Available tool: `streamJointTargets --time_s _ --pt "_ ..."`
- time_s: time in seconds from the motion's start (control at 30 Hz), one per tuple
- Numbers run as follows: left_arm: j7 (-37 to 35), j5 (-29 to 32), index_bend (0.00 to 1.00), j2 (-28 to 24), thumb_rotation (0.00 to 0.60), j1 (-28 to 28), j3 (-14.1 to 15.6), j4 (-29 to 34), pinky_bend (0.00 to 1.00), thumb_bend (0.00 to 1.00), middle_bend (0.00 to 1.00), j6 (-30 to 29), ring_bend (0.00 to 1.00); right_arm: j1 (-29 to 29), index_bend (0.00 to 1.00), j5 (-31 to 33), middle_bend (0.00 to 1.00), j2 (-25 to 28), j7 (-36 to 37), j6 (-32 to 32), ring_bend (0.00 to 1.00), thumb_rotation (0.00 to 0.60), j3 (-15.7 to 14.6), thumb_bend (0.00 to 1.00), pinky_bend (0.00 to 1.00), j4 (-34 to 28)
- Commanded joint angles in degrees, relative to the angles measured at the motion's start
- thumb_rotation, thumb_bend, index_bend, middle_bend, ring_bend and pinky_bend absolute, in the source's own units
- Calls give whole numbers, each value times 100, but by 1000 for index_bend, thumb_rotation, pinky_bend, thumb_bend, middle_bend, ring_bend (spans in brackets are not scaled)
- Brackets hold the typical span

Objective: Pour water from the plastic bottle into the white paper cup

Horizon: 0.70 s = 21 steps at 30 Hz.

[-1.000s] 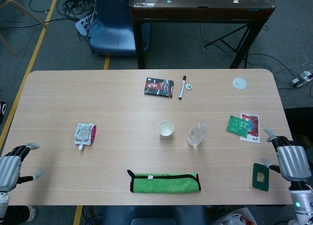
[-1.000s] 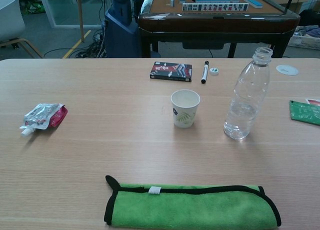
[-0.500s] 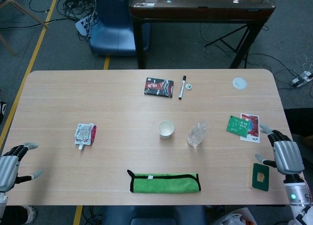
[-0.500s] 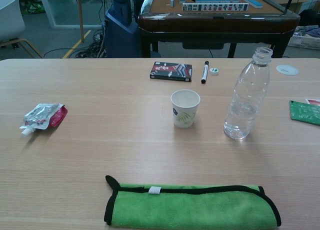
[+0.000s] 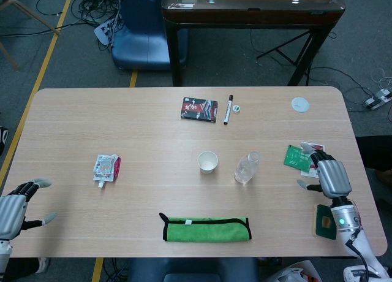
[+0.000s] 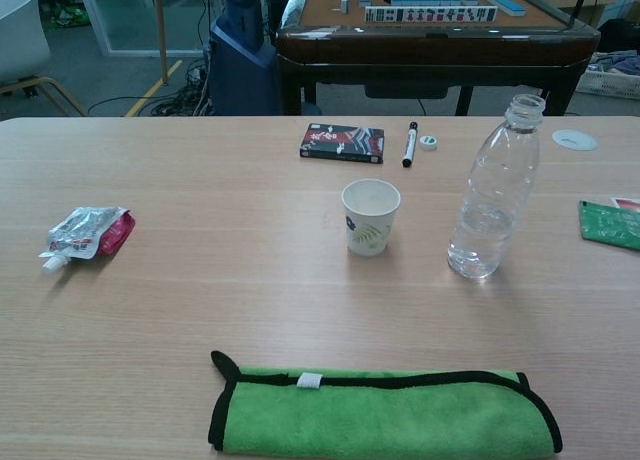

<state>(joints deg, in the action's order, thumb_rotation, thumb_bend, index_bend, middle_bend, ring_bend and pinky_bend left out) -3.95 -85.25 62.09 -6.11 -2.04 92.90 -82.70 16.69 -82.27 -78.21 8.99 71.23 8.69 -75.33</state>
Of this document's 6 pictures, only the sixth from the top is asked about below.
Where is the tangle of floor cables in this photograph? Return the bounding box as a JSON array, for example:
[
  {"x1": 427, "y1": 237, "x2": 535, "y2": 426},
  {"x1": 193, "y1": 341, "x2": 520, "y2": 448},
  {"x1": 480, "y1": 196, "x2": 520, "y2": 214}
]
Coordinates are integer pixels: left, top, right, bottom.
[{"x1": 149, "y1": 59, "x2": 216, "y2": 117}]

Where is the row of face-up mahjong tiles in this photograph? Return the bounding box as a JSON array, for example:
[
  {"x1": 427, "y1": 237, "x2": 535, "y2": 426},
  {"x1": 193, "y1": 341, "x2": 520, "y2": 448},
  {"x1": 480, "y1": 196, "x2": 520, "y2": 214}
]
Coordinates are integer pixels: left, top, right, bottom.
[{"x1": 364, "y1": 5, "x2": 499, "y2": 24}]

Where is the blue robot base column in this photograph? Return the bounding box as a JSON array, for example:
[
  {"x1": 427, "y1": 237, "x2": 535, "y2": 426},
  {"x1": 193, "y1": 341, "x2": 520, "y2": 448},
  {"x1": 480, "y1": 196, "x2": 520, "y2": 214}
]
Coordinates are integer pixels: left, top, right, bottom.
[{"x1": 207, "y1": 0, "x2": 281, "y2": 116}]

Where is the black playing card box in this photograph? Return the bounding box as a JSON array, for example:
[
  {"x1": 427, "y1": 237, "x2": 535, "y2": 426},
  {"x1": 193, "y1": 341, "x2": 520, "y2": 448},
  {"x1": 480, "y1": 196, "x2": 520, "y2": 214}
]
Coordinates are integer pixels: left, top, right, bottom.
[{"x1": 299, "y1": 123, "x2": 386, "y2": 165}]

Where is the wooden pole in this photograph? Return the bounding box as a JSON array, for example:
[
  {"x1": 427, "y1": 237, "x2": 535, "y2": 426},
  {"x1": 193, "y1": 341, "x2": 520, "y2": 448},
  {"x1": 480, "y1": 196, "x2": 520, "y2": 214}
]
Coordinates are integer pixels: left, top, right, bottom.
[{"x1": 152, "y1": 0, "x2": 170, "y2": 86}]

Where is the white chair with wooden legs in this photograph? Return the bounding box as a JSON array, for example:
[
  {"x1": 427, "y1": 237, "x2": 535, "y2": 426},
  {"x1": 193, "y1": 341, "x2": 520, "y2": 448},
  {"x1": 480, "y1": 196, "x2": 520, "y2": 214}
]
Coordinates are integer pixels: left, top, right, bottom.
[{"x1": 0, "y1": 0, "x2": 86, "y2": 117}]

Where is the red snack packet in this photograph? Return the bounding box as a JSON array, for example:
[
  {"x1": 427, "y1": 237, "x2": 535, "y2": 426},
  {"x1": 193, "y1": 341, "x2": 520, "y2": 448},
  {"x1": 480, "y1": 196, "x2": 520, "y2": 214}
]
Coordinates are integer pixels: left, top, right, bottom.
[{"x1": 97, "y1": 210, "x2": 137, "y2": 257}]

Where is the dark wooden mahjong table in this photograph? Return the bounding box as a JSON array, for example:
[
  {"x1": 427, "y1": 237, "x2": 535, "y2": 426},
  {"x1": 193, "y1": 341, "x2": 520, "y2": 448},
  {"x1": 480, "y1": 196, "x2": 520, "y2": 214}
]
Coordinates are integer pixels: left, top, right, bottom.
[{"x1": 275, "y1": 0, "x2": 602, "y2": 117}]

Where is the green microfiber cloth black trim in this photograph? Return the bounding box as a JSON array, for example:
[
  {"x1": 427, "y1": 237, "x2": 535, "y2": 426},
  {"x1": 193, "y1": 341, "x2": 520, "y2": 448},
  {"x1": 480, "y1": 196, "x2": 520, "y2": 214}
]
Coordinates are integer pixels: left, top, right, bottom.
[{"x1": 207, "y1": 350, "x2": 564, "y2": 454}]

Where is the long blue mahjong tile row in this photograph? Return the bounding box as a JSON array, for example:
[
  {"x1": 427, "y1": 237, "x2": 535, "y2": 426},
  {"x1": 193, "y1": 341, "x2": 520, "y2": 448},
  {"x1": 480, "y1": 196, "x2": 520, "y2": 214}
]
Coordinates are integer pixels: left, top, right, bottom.
[{"x1": 479, "y1": 0, "x2": 527, "y2": 17}]

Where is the green foil packet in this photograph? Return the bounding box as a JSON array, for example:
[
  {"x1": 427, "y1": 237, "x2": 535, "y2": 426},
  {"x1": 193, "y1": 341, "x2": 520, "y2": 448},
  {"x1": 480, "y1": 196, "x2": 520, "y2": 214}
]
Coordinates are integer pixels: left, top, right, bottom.
[{"x1": 578, "y1": 200, "x2": 640, "y2": 252}]

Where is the white plastic basket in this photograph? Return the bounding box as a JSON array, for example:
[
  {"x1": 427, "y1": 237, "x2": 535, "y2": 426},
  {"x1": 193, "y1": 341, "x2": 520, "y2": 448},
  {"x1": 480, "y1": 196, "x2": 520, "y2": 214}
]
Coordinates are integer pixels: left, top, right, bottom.
[{"x1": 574, "y1": 54, "x2": 640, "y2": 100}]

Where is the silver spout pouch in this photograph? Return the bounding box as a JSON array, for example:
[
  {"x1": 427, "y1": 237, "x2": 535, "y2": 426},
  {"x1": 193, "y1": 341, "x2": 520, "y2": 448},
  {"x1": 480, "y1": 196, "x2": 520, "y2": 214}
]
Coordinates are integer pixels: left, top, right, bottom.
[{"x1": 38, "y1": 205, "x2": 130, "y2": 275}]

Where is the transparent plastic water bottle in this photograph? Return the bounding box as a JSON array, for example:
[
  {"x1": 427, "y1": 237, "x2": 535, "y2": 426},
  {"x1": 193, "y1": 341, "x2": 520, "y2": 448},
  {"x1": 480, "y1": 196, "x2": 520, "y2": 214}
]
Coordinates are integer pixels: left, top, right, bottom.
[{"x1": 447, "y1": 93, "x2": 544, "y2": 280}]

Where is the black and white marker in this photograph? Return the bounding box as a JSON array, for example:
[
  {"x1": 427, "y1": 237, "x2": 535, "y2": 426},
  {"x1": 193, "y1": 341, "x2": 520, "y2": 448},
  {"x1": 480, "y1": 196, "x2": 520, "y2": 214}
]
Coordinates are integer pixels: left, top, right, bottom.
[{"x1": 400, "y1": 121, "x2": 420, "y2": 169}]

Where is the paper cup with leaf print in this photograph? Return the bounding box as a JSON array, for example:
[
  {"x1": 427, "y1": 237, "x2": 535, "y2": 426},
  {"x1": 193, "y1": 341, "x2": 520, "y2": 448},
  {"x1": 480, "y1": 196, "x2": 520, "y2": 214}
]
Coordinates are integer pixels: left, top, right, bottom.
[{"x1": 341, "y1": 178, "x2": 402, "y2": 258}]

